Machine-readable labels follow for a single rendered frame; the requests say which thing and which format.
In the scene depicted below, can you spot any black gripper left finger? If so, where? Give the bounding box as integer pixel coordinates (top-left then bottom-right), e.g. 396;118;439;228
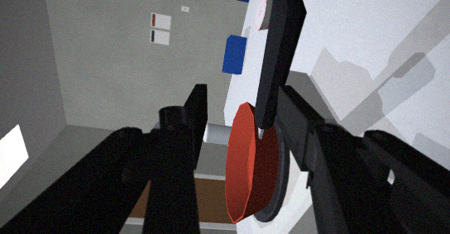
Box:
0;84;208;234

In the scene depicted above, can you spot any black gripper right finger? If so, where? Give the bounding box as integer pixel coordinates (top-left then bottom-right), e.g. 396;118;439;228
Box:
276;85;450;234

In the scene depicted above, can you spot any white plastic bottle with blue cap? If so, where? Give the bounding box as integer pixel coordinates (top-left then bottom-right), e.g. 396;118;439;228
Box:
203;123;232;145

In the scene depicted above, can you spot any white hot plate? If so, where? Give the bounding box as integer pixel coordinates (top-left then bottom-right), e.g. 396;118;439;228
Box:
251;70;338;234

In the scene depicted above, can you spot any red frying pan with black handle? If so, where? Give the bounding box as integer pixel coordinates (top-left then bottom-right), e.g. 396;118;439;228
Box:
225;18;299;224

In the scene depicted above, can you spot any dark blue rectangular block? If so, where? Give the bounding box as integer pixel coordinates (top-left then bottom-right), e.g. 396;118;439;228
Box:
223;35;247;74

